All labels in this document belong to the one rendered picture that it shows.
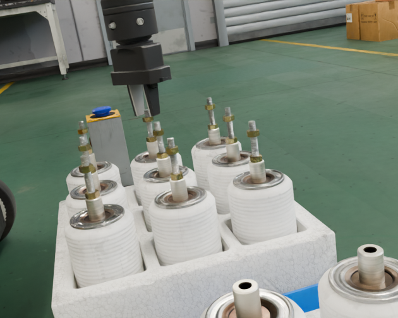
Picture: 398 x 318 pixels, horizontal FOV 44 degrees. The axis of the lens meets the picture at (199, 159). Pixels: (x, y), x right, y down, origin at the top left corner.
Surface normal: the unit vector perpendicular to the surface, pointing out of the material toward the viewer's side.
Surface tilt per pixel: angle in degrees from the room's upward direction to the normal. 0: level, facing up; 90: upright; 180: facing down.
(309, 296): 88
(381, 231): 0
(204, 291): 90
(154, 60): 90
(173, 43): 90
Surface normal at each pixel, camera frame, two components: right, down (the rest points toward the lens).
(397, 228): -0.15, -0.94
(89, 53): 0.21, 0.26
